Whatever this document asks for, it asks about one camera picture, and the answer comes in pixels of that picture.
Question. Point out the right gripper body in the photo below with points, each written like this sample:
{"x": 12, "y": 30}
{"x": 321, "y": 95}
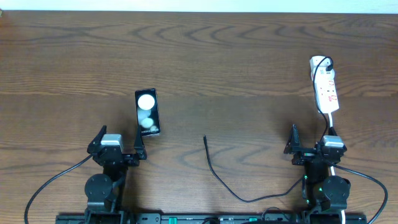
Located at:
{"x": 303, "y": 157}

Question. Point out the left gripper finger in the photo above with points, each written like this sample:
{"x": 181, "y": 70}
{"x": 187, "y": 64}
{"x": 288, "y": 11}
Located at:
{"x": 95, "y": 144}
{"x": 139, "y": 145}

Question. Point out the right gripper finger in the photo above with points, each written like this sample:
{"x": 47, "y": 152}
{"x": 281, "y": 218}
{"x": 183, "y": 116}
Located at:
{"x": 331, "y": 131}
{"x": 293, "y": 143}

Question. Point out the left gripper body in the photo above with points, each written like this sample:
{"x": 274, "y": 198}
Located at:
{"x": 130, "y": 162}

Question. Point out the black flip smartphone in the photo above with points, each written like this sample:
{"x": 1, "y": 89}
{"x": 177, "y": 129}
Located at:
{"x": 147, "y": 112}

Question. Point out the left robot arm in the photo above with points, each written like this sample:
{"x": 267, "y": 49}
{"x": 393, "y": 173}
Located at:
{"x": 105, "y": 190}

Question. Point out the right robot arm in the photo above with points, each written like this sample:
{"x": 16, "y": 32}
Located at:
{"x": 326, "y": 193}

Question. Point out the white power strip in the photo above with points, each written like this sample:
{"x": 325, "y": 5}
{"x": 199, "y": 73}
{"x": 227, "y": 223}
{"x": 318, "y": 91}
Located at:
{"x": 327, "y": 99}

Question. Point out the white USB wall charger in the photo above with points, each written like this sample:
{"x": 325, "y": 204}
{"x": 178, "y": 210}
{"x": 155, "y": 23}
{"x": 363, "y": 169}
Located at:
{"x": 322, "y": 65}

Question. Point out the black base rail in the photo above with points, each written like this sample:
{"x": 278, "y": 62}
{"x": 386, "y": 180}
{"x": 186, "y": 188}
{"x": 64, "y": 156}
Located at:
{"x": 156, "y": 218}

